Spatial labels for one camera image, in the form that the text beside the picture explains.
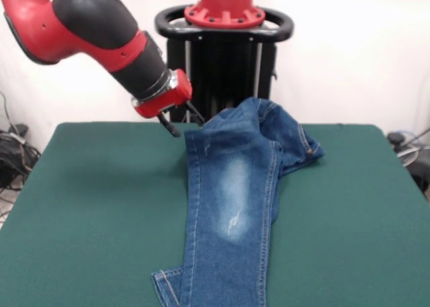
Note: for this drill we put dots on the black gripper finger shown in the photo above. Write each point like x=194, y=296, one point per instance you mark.
x=196, y=115
x=169, y=127

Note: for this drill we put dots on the dark grey stand base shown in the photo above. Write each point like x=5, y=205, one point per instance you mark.
x=421, y=176

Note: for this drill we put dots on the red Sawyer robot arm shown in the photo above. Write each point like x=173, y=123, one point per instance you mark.
x=84, y=31

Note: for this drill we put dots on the black power adapter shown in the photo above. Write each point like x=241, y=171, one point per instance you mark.
x=21, y=129

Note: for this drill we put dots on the dark green table cloth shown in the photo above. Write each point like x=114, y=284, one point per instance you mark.
x=100, y=203

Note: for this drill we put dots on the blue denim jeans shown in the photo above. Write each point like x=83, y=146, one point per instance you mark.
x=235, y=193

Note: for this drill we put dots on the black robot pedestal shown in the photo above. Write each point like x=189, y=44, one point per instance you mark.
x=218, y=68

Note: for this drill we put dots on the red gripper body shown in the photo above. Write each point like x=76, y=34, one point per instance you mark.
x=164, y=100

